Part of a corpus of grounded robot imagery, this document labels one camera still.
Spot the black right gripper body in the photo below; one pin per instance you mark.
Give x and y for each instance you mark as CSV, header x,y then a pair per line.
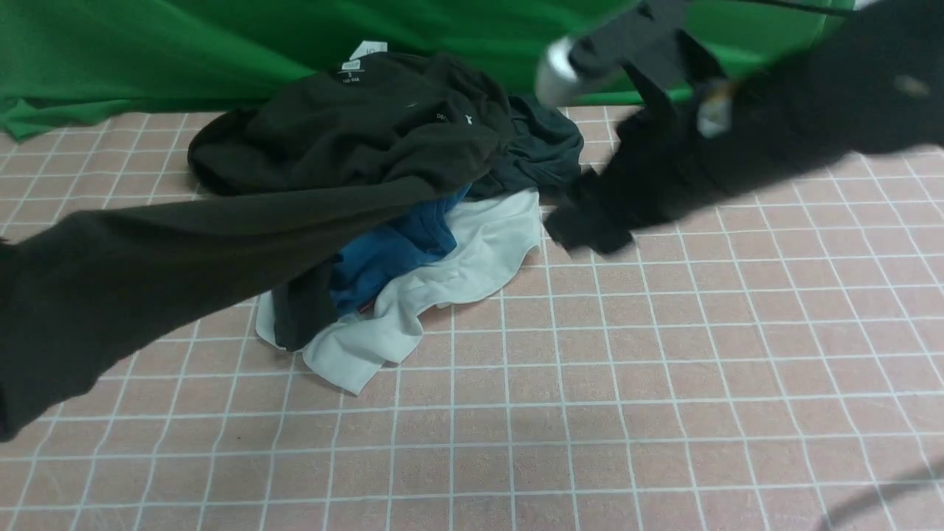
x,y
666,167

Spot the dark gray long-sleeved shirt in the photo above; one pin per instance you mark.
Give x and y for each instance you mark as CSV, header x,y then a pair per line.
x,y
290,183

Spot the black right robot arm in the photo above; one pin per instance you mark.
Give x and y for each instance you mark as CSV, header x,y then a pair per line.
x,y
873,86

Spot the dark teal gray shirt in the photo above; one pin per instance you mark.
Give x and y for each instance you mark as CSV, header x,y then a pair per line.
x,y
544,154

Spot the white shirt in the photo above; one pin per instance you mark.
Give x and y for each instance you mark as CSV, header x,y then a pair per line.
x,y
493,239

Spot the blue shirt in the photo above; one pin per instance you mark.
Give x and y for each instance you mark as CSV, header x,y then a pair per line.
x,y
369,262

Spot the pink checkered tablecloth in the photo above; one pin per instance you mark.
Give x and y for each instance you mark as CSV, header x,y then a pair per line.
x,y
772,365

